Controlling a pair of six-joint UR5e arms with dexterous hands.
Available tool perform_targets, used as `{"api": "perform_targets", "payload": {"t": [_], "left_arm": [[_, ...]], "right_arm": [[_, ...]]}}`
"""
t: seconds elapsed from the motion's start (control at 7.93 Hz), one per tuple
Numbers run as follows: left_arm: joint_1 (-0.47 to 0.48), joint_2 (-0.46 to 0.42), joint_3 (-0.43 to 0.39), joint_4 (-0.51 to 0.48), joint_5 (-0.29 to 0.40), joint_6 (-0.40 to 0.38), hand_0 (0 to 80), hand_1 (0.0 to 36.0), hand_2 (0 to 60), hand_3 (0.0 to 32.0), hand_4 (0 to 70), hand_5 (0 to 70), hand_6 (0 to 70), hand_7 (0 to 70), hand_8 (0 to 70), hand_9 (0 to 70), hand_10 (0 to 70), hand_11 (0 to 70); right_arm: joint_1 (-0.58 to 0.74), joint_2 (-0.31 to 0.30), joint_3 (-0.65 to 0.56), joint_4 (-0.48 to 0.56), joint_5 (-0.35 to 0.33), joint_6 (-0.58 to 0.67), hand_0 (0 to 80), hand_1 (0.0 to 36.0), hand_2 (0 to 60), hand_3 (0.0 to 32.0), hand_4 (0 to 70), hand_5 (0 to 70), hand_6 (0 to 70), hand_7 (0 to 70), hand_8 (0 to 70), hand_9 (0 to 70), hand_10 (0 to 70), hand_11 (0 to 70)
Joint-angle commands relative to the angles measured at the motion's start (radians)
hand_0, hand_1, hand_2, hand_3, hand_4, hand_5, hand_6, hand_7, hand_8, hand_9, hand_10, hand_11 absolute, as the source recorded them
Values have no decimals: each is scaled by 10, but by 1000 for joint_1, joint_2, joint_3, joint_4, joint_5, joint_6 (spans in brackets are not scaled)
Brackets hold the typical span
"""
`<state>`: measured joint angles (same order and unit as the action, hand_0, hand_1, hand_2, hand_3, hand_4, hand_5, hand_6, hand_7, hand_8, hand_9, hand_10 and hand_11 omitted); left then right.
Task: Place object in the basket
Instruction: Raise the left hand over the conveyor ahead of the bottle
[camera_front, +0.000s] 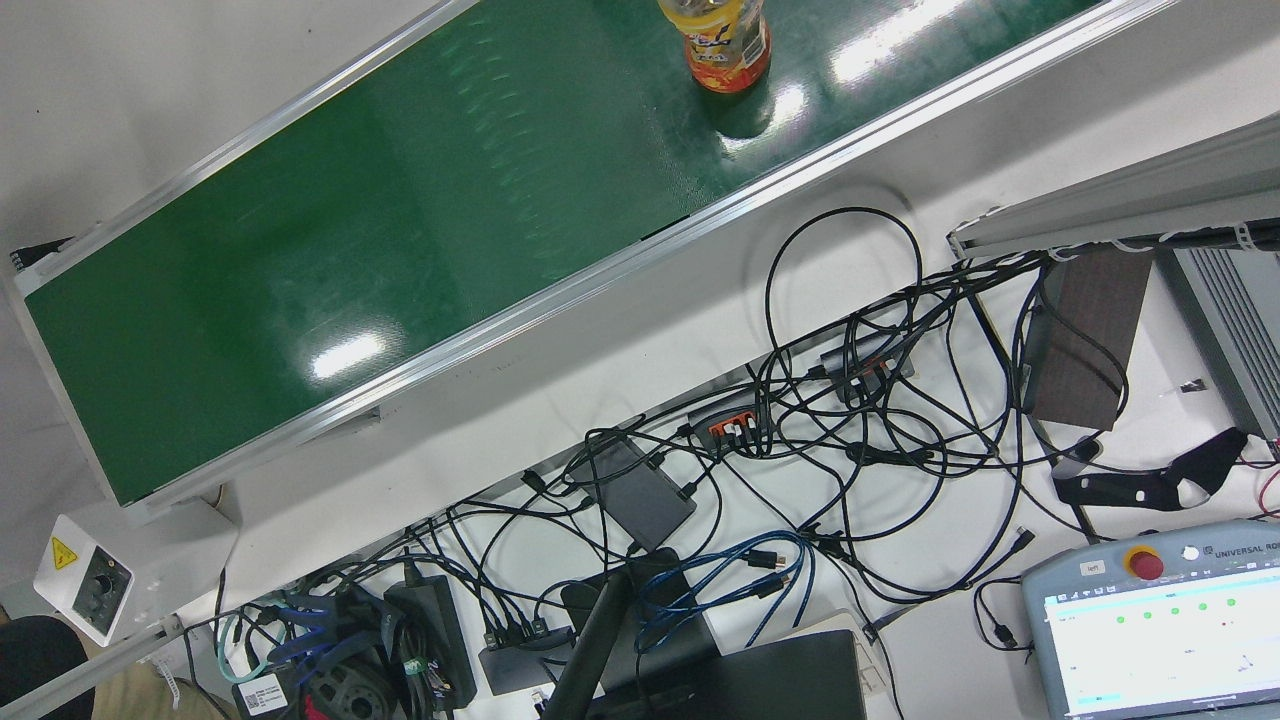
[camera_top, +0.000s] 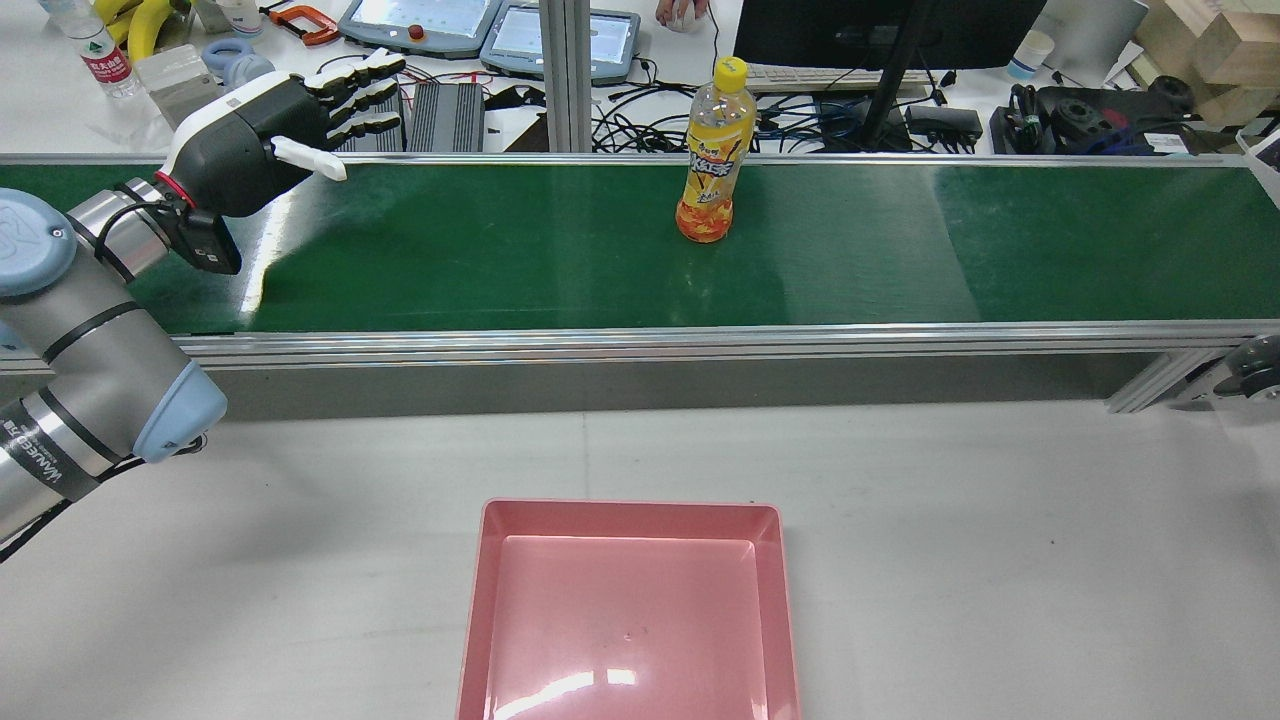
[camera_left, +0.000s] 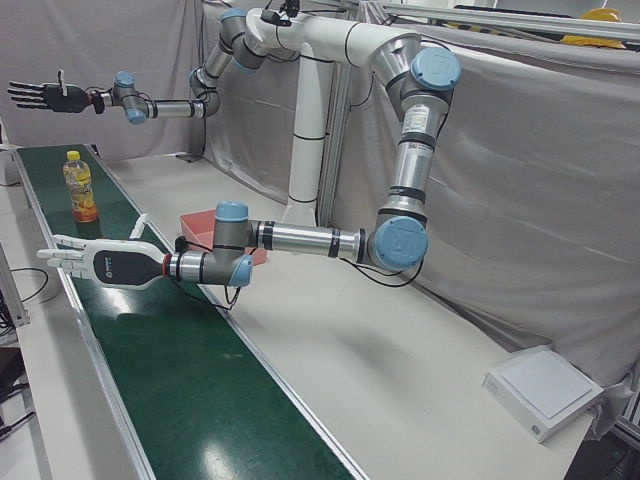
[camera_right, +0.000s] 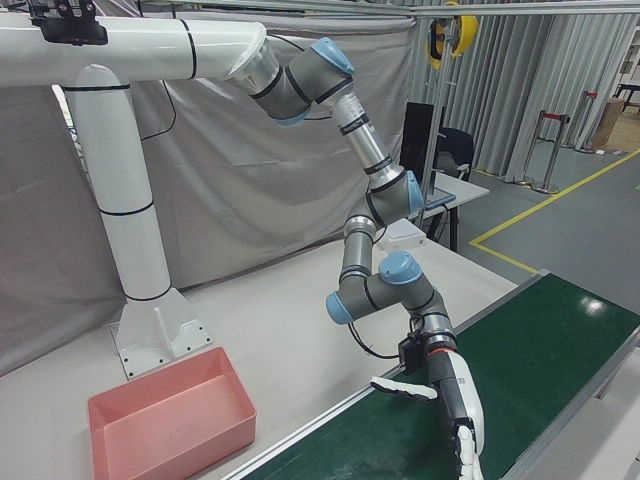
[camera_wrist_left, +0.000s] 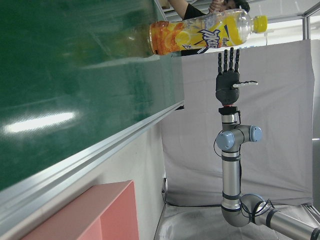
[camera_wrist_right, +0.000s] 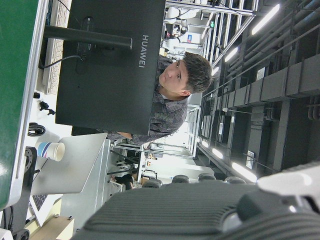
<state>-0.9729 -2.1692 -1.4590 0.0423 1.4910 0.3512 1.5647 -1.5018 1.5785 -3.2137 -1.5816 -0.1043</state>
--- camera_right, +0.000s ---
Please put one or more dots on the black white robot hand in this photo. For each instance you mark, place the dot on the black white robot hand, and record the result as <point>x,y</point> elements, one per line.
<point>462,395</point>

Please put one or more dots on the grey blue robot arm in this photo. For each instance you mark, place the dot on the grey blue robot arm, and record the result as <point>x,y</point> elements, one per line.
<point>385,295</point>

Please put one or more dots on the pink plastic basket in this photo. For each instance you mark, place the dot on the pink plastic basket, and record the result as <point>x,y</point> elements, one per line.
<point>165,425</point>

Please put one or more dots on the green conveyor belt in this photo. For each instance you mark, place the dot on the green conveyor belt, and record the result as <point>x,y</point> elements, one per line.
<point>320,420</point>
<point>500,400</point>

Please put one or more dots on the white plastic box device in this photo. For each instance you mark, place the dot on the white plastic box device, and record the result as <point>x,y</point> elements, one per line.
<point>402,237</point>

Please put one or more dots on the white desk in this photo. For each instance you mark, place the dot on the white desk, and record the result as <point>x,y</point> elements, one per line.
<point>460,192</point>

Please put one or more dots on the black office chair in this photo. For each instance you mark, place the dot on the black office chair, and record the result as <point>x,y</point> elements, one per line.
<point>457,145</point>

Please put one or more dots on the black upright display panel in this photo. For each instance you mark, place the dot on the black upright display panel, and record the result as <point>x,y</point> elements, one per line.
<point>417,140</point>

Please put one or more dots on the grey fabric curtain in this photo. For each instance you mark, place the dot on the grey fabric curtain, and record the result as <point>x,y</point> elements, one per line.
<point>250,190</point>

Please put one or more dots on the grey pleated curtain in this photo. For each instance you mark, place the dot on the grey pleated curtain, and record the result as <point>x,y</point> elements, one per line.
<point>525,75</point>

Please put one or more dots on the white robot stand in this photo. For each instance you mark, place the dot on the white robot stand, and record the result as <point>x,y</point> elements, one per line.
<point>125,200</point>

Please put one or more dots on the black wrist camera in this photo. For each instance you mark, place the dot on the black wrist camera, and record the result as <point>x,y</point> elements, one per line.
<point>411,356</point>

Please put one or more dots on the silver stanchion post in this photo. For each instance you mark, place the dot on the silver stanchion post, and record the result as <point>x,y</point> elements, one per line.
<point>534,150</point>
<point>554,155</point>

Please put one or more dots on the black overhead camera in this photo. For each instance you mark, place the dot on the black overhead camera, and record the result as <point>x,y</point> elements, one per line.
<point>67,22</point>

